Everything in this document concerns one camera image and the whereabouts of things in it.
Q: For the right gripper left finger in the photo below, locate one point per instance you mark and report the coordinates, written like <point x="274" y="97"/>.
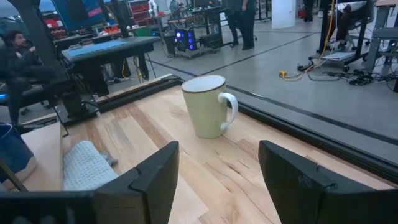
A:
<point x="155" y="193"/>

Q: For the large dark display screen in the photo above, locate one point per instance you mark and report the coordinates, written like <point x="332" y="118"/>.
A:
<point x="77" y="12"/>

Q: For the black equipment desk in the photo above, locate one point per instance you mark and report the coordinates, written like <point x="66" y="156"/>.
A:
<point x="208" y="12"/>

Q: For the grey metal workbench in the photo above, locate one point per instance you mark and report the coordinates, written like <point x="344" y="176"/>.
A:
<point x="377" y="31"/>

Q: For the black wheeled workbench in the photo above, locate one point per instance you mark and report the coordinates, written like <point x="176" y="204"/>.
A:
<point x="323" y="25"/>

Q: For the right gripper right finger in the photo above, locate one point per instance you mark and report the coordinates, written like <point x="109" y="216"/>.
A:
<point x="295" y="193"/>

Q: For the blue cup beige base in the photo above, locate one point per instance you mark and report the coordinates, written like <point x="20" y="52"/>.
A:
<point x="14" y="152"/>

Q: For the white waffle cloth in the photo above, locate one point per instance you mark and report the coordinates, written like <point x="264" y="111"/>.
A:
<point x="84" y="168"/>

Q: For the white pillar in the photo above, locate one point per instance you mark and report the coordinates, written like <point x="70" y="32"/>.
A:
<point x="283" y="14"/>

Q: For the cream ceramic mug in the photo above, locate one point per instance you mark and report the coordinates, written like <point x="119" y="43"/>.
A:
<point x="203" y="115"/>

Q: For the desk with blue mat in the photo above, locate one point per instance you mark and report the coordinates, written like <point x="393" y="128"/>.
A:
<point x="99" y="49"/>

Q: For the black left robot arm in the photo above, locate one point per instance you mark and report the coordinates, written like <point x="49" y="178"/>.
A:
<point x="40" y="40"/>

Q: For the red storage bin rack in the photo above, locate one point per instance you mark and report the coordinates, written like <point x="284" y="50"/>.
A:
<point x="140" y="9"/>

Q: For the computer tower purple lights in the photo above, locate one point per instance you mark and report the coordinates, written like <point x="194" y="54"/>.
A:
<point x="185" y="39"/>

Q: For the person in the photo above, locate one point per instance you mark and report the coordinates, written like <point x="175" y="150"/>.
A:
<point x="247" y="25"/>
<point x="308" y="11"/>
<point x="231" y="21"/>
<point x="18" y="62"/>

